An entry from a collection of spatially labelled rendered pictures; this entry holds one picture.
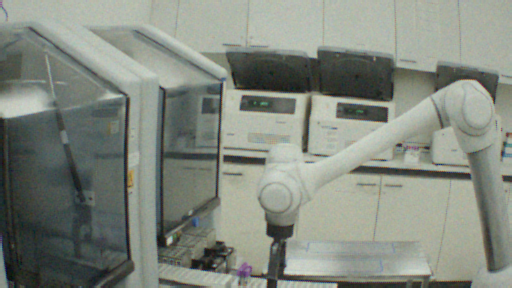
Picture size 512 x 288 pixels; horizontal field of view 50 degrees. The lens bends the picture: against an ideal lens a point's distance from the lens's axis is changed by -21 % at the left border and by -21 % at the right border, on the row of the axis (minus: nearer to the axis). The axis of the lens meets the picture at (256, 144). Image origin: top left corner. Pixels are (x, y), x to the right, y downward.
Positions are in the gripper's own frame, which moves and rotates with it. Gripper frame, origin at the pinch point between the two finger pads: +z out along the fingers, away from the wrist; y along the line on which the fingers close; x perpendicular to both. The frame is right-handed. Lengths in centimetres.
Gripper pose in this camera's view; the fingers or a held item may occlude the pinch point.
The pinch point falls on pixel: (274, 287)
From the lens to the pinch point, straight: 186.9
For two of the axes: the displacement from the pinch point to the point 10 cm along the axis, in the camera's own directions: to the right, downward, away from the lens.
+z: -0.6, 9.9, 1.4
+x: -9.8, -0.9, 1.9
